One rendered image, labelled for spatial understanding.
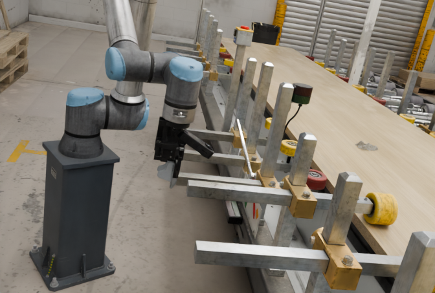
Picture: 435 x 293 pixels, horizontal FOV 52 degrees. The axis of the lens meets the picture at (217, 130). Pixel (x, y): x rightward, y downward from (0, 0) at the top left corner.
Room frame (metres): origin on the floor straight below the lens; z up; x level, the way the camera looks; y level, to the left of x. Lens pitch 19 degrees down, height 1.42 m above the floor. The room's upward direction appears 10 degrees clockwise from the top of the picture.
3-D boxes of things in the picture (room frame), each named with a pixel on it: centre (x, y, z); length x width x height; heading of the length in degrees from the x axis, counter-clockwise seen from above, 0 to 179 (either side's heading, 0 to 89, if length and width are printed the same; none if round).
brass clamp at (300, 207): (1.01, -0.22, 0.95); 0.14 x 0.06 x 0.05; 10
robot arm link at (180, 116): (1.18, 0.11, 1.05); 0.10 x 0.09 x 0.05; 10
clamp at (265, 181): (1.26, -0.18, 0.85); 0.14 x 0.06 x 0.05; 10
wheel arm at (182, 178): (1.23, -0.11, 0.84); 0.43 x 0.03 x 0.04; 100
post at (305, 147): (1.03, -0.22, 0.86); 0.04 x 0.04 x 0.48; 10
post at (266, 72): (1.52, -0.13, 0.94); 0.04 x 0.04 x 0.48; 10
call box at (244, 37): (2.03, -0.04, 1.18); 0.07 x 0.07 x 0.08; 10
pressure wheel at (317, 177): (1.26, -0.32, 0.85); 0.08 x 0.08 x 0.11
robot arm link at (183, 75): (1.19, 0.11, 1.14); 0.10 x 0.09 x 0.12; 24
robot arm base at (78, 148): (1.80, 0.58, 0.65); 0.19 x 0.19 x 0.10
